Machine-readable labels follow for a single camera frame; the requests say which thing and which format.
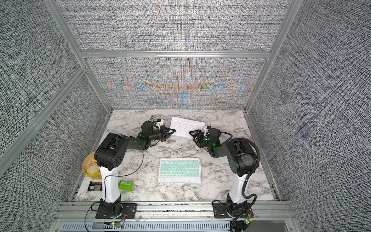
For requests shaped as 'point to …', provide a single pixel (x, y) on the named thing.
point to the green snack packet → (126, 185)
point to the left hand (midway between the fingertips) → (178, 129)
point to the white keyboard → (182, 126)
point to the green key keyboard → (181, 170)
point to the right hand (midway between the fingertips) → (190, 131)
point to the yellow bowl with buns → (90, 166)
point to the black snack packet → (95, 186)
